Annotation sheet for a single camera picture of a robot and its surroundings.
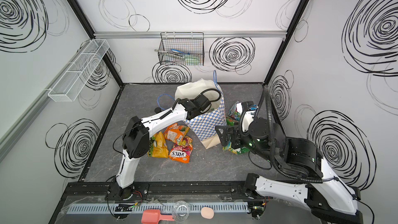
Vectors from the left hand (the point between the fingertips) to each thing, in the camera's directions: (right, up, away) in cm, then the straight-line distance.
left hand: (206, 124), depth 87 cm
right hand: (+5, +5, -33) cm, 34 cm away
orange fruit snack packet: (-18, -5, +1) cm, 19 cm away
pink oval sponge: (0, -35, -20) cm, 41 cm away
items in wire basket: (-17, +38, -3) cm, 42 cm away
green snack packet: (+17, -13, -7) cm, 23 cm away
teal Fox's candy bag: (+18, +4, +12) cm, 22 cm away
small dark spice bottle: (-29, +8, +6) cm, 31 cm away
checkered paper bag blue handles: (-2, +1, -16) cm, 16 cm away
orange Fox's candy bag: (-14, -14, -5) cm, 20 cm away
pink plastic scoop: (-24, -38, -19) cm, 49 cm away
